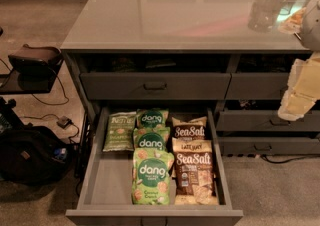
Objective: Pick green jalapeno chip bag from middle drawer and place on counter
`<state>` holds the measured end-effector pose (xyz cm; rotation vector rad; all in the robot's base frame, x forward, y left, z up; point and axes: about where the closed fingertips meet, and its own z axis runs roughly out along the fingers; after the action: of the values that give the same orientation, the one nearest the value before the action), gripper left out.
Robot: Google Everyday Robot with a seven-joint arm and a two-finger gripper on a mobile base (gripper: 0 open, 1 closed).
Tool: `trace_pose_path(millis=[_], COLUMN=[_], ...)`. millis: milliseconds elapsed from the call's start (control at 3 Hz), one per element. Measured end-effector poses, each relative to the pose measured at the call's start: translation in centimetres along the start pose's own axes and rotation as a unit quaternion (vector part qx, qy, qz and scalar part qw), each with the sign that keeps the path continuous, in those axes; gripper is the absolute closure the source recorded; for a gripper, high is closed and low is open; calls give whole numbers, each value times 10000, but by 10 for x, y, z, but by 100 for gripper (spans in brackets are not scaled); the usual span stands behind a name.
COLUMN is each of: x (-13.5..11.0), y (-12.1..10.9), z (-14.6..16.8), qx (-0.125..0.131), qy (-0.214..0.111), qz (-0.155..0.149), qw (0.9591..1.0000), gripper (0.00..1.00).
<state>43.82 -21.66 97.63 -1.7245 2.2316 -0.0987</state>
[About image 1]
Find grey top right drawer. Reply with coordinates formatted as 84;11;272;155
225;72;288;100

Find grey middle right drawer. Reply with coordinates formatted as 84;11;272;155
216;110;320;132

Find grey counter cabinet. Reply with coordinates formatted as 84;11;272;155
60;0;320;226

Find black power adapter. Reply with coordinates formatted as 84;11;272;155
57;116;71;129

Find black floor cable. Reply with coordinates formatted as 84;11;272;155
260;154;320;165

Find brown Sea Salt bag front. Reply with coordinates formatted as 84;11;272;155
172;138;217;205

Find black white checker tag board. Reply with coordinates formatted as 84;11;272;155
278;7;306;34

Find brown Sea Salt bag back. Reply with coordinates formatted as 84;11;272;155
172;116;207;141

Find open grey middle drawer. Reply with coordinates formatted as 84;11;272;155
66;108;243;226

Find black backpack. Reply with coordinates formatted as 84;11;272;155
0;126;73;185

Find grey bottom right drawer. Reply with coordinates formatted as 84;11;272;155
218;137;320;155

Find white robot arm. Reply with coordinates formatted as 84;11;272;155
278;0;320;121

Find green jalapeno Kettle chip bag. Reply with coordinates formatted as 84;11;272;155
103;112;136;152

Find brown sea salt bag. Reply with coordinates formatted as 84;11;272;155
172;138;217;205
172;116;207;141

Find green Dang bag front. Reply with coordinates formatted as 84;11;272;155
132;148;174;205

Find grey top left drawer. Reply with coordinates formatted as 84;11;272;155
80;72;231;100

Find dark side table device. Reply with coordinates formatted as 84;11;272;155
0;44;63;94

